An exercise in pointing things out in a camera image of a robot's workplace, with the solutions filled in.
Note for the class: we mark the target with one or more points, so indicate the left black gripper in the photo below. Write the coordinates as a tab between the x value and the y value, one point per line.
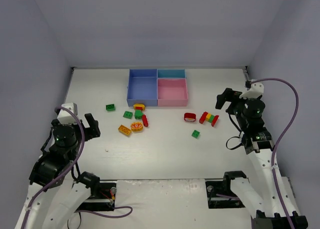
88	130

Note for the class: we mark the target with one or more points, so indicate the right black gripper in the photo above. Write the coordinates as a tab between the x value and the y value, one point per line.
230	102

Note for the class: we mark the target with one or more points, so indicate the red yellow green lego assembly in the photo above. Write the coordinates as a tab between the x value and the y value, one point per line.
208	117

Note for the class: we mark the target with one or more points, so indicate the green curved lego brick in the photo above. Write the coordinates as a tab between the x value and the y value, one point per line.
128	114

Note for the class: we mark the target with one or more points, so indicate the red round printed lego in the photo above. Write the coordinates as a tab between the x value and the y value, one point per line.
190	117

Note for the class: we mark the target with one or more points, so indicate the small green lego brick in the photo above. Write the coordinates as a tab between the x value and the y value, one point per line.
195	134

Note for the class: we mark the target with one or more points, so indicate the red lego brick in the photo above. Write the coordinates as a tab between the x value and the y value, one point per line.
145	121

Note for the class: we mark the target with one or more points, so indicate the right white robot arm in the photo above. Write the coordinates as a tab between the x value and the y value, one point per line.
272	208

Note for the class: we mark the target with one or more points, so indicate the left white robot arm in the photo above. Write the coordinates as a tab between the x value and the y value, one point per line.
49	172

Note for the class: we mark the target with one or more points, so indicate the yellow flat lego brick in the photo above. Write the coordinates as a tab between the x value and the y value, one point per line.
125	130

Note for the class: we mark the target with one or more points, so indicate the yellow printed round lego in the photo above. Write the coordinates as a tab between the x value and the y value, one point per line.
136	127

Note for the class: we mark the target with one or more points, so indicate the yellow red green lego stack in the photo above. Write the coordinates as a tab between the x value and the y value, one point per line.
138	110

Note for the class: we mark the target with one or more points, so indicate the pink container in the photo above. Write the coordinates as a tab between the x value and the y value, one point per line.
172	92

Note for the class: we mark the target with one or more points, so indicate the large blue container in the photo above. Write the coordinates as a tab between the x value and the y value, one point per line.
142	90

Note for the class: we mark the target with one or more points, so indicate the teal container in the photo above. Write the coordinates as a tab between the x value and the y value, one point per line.
171	73

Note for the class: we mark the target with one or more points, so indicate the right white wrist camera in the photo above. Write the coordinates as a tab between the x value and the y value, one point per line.
254	90

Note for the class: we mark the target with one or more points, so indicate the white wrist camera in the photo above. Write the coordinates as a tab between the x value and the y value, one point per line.
64	117
254	90

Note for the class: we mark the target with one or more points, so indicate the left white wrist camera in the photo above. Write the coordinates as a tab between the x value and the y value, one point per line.
64	117

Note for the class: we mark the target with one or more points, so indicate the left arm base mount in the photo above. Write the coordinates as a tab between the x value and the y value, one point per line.
103	200

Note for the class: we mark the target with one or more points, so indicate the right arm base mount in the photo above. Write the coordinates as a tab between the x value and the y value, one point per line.
220	198

